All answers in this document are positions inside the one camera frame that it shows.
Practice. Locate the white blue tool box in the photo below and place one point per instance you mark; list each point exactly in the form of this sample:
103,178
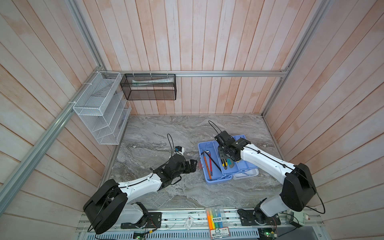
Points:
217,169

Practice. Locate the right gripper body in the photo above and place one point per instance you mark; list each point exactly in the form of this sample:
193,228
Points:
218,149

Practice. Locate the black long hex key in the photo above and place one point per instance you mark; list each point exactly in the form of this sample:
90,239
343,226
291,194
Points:
216,165

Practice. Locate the aluminium frame rail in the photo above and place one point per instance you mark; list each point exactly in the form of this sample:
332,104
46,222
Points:
230,73

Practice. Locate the white power box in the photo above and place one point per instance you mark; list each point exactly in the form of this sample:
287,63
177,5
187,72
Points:
297,219

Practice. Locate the white paper tag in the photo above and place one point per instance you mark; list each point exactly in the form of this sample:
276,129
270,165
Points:
189,222

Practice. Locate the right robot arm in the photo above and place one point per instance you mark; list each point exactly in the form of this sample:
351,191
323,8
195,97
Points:
298,185

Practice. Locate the white wire mesh shelf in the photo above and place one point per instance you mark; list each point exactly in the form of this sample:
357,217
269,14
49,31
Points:
103,109

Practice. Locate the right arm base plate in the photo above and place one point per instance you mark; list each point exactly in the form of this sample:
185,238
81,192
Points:
254,218

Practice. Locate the orange handled tool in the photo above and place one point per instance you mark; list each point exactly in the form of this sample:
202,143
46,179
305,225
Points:
207,165

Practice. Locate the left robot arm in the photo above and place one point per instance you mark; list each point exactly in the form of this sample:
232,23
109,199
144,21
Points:
110,204

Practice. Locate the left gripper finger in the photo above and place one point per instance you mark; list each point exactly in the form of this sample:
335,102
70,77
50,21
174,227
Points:
191,162
190,168

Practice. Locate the highlighter marker pack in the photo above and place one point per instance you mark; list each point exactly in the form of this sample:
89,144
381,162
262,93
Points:
218,222

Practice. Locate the black mesh basket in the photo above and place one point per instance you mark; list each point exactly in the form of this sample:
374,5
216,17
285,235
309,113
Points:
149,87

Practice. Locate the red handled screwdriver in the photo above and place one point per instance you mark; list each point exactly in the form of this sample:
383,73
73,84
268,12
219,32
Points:
211,167

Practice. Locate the teal utility knife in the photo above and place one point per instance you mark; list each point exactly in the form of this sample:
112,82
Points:
230,163

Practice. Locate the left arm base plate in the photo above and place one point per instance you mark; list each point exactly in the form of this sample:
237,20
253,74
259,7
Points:
150,220

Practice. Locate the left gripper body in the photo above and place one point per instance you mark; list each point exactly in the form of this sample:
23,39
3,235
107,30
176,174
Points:
176,173

